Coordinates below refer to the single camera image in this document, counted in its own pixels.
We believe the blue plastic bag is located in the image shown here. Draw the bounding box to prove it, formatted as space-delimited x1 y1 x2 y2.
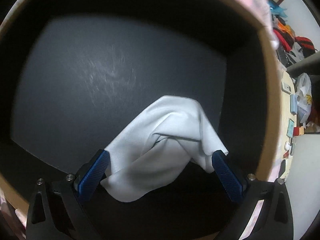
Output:
268 0 287 18

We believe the light blue box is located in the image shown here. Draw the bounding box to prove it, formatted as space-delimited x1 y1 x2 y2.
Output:
290 94 298 115

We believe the teal small box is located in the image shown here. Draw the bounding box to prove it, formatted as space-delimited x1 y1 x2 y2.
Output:
286 119 295 138

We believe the white plastic bag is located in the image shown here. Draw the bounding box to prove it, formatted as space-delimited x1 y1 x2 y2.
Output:
296 73 312 124

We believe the black cardboard box far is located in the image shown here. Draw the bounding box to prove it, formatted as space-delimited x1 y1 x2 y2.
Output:
1 0 280 210

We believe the pile of colourful clothes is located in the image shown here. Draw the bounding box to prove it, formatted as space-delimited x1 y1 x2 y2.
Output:
272 15 317 68

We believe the white grey cloth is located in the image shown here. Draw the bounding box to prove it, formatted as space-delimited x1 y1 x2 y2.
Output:
101 95 228 202

